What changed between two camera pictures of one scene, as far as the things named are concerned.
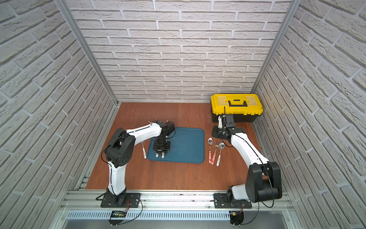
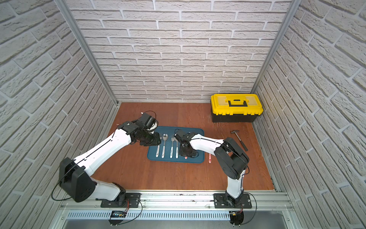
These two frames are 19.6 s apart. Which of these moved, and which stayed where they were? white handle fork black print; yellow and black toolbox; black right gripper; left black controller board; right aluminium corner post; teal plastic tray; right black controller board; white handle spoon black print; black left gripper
Moved: black left gripper; white handle fork black print; white handle spoon black print; black right gripper
Stayed: yellow and black toolbox; left black controller board; teal plastic tray; right aluminium corner post; right black controller board
